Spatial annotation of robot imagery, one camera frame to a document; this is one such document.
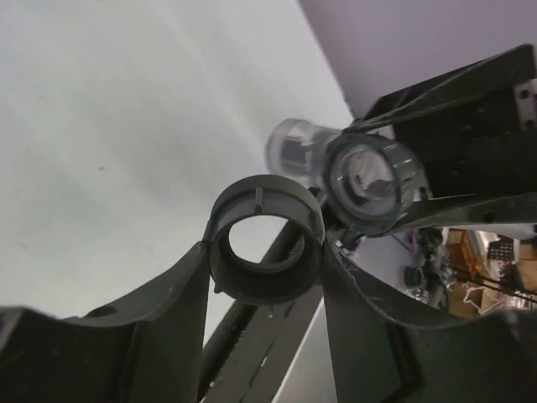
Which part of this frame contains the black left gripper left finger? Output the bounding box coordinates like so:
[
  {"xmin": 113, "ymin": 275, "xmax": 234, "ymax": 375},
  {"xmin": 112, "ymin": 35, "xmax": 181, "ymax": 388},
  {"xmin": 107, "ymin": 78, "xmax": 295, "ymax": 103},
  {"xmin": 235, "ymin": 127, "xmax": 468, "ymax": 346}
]
[{"xmin": 1, "ymin": 243, "xmax": 209, "ymax": 402}]

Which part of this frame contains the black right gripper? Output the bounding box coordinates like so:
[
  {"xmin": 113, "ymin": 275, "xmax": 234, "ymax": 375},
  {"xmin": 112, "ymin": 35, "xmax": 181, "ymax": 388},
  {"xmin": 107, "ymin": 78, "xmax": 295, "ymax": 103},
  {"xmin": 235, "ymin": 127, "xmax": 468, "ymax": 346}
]
[{"xmin": 347, "ymin": 44, "xmax": 536, "ymax": 236}]

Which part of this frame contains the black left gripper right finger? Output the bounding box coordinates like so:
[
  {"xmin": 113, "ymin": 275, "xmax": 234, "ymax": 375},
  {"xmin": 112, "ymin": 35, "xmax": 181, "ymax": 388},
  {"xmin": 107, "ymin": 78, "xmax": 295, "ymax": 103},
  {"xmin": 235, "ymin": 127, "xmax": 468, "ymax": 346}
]
[{"xmin": 322, "ymin": 246, "xmax": 536, "ymax": 402}]

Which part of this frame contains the clear elbow fitting with grey nut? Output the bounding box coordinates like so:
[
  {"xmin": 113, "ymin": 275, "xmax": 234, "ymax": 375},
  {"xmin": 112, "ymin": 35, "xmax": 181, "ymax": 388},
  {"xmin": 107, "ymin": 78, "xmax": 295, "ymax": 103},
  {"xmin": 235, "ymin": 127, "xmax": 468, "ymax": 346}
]
[{"xmin": 265, "ymin": 118, "xmax": 427, "ymax": 237}]

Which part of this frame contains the dark grey threaded ring nut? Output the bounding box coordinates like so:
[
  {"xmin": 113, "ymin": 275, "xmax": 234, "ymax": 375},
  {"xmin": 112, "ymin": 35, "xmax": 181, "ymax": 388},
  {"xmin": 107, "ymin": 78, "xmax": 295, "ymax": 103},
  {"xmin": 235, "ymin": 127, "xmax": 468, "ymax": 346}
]
[{"xmin": 203, "ymin": 174, "xmax": 325, "ymax": 306}]

